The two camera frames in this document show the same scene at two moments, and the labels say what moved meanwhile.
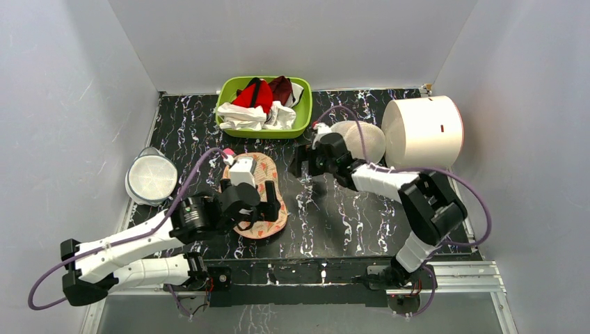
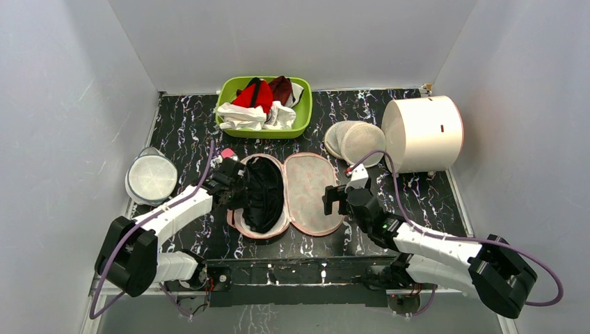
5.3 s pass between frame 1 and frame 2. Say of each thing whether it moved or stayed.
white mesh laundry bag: stayed
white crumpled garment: stayed
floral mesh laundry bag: moved
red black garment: stayed
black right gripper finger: moved
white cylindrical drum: stayed
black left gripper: moved
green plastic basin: stayed
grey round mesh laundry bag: stayed
